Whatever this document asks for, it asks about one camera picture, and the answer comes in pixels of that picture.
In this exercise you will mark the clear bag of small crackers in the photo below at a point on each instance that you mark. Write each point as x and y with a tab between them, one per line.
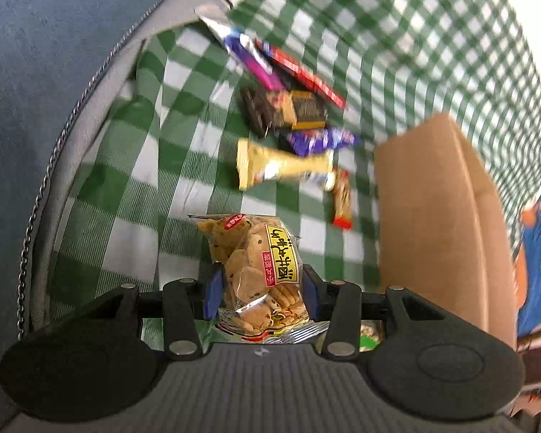
252	270

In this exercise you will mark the grey zippered cover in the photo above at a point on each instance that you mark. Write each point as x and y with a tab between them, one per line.
117	72

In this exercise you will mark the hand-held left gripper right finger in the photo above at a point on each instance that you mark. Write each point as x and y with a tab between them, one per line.
310	295

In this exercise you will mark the green white checkered cloth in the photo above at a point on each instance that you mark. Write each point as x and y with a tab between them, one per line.
162	180

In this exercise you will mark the cardboard box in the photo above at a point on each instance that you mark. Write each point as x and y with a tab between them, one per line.
423	216

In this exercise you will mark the yellow snack packet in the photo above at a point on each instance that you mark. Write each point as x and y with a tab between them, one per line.
279	166

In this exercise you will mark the long purple silver snack packet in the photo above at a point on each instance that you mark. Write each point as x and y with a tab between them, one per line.
248	54

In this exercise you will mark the long red snack packet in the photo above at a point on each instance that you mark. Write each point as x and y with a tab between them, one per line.
302	74

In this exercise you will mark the red orange snack packet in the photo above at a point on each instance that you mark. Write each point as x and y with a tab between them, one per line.
342	198

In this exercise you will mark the black cracker packet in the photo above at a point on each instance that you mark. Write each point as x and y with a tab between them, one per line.
266	108
310	109

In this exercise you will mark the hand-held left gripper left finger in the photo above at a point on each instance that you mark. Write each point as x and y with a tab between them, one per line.
214	295

